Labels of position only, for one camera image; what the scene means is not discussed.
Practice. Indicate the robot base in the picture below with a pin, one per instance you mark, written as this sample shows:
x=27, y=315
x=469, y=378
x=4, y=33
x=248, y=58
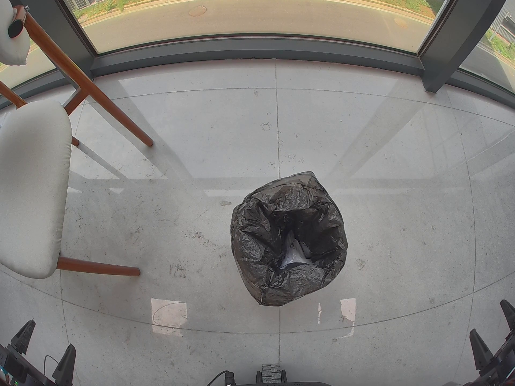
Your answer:
x=271, y=374

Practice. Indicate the black plastic bag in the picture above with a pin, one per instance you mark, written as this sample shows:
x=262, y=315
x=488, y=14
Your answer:
x=322, y=223

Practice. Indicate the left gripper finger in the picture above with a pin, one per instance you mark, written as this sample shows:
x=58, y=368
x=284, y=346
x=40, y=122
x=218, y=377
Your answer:
x=64, y=370
x=23, y=340

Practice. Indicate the white paper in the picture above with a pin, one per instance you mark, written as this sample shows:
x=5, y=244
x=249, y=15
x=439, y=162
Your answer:
x=295, y=255

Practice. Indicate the white cushioned wooden chair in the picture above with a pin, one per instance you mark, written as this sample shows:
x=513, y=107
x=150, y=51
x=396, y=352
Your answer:
x=32, y=175

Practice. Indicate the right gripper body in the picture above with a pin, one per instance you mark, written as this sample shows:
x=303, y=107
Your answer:
x=503, y=366

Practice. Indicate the window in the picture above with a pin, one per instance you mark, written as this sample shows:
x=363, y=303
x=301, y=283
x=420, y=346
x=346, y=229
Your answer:
x=261, y=50

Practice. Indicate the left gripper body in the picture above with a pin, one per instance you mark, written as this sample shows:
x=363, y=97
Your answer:
x=20, y=370

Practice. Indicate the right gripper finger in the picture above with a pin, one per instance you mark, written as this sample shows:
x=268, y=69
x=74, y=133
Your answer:
x=510, y=318
x=481, y=352

